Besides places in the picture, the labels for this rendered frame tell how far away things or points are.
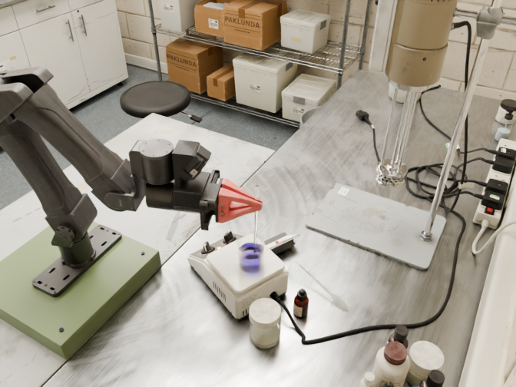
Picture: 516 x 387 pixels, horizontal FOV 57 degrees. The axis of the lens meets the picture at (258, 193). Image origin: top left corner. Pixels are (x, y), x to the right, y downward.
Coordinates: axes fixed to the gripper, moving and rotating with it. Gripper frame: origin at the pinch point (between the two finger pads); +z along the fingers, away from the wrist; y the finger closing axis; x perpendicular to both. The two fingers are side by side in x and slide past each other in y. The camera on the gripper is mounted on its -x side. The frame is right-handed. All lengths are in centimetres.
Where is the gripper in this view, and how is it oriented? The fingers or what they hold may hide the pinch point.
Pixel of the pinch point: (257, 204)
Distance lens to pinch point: 83.6
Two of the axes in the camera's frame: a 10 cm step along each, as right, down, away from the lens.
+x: -0.3, 7.8, 6.2
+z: 9.9, 1.2, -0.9
